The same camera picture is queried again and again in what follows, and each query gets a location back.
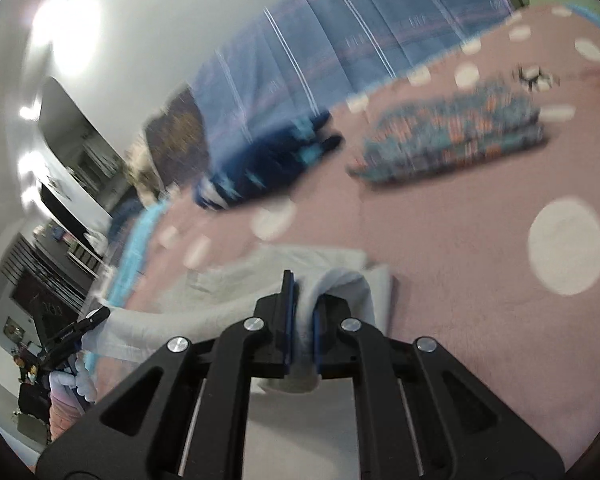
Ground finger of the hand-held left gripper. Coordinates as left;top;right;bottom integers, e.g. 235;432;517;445
55;306;112;348

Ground person's left forearm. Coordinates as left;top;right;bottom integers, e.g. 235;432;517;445
47;382;86;443

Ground light blue printed quilt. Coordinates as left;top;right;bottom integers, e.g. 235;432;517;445
107;197;173;311

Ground light grey long-sleeve shirt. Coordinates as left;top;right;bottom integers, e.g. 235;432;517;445
82;245;398;396

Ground dark teal knit blanket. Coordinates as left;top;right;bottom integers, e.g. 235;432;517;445
109;199;146;241

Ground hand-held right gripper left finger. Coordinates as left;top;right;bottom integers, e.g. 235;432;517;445
36;270;301;480

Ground folded floral patterned clothes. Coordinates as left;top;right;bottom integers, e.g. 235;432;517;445
347;80;548;186

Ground blue plaid sheet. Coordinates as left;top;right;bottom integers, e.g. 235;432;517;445
187;0;513;161

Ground purple tree-print pillow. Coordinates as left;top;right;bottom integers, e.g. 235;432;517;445
142;85;211;191

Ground navy star plush blanket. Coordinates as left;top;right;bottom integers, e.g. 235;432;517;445
195;110;343;211

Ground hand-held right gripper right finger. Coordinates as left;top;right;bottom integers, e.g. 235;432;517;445
310;296;566;480

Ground beige cloth pile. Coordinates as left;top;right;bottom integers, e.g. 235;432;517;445
127;145;161;196

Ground person's left hand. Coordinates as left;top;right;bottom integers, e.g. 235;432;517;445
72;352;101;403

